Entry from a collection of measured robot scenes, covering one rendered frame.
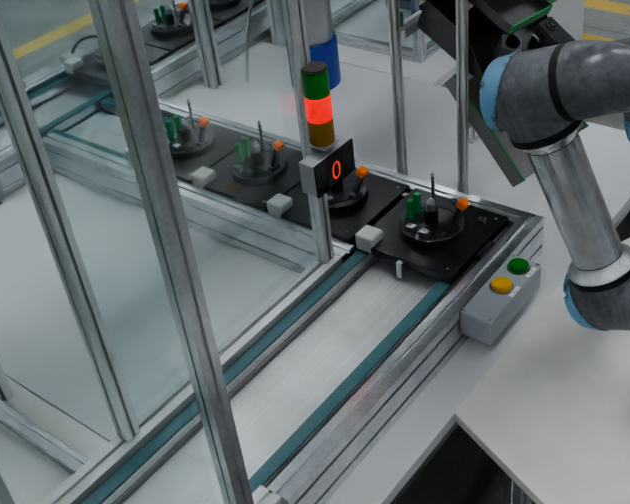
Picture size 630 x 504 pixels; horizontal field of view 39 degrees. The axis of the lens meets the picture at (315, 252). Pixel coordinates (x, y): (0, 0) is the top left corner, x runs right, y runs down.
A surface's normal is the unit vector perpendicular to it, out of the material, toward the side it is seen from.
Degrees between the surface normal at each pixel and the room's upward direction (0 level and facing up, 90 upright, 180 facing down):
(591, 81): 66
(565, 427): 0
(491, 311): 0
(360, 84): 0
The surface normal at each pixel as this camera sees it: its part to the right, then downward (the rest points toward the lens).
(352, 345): -0.11, -0.79
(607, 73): 0.04, 0.06
